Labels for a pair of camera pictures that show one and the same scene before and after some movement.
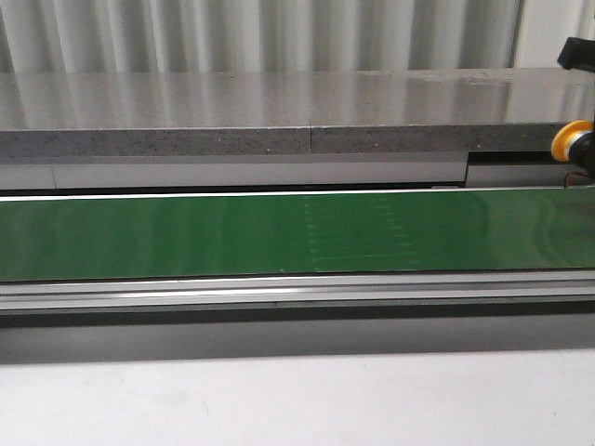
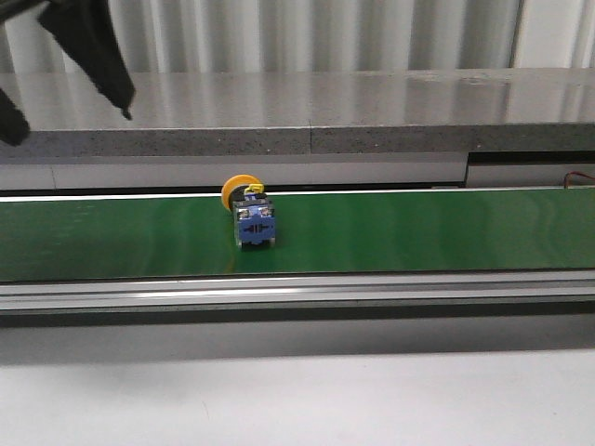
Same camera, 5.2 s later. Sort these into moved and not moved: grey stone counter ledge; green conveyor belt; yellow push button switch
Moved: yellow push button switch
Not moved: grey stone counter ledge; green conveyor belt
